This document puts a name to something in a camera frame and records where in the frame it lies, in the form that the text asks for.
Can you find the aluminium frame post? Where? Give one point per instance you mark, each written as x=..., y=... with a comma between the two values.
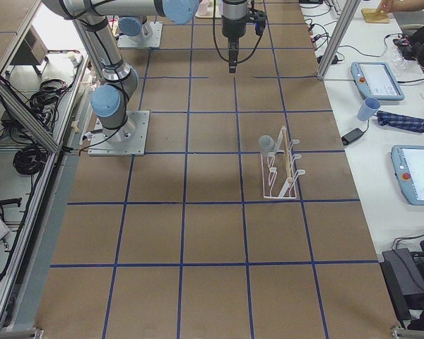
x=337, y=35

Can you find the blue cup on desk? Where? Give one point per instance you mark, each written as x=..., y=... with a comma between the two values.
x=368, y=108

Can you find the far teach pendant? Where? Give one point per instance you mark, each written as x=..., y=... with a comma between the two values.
x=375, y=79

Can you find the black power adapter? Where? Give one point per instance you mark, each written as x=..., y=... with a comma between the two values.
x=352, y=136

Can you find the teach pendant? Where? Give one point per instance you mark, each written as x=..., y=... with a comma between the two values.
x=375, y=79
x=408, y=162

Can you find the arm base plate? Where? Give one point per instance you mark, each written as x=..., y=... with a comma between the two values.
x=129, y=140
x=125, y=42

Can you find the frosted white cup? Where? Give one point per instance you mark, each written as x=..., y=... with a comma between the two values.
x=266, y=145

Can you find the cream plastic tray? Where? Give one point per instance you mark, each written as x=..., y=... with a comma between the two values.
x=209, y=9

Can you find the pink cup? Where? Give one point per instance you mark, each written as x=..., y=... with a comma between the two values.
x=203, y=8

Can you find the near teach pendant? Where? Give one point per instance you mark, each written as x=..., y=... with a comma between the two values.
x=408, y=162

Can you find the white wire cup rack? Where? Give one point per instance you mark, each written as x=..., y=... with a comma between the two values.
x=279, y=172

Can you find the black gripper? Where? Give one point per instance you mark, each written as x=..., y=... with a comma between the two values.
x=232, y=27

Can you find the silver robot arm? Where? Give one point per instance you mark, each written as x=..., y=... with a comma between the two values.
x=135, y=27
x=110, y=100

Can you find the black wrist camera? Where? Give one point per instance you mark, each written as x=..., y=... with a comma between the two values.
x=259, y=19

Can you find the blue plaid folded umbrella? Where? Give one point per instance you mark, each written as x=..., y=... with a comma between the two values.
x=400, y=121

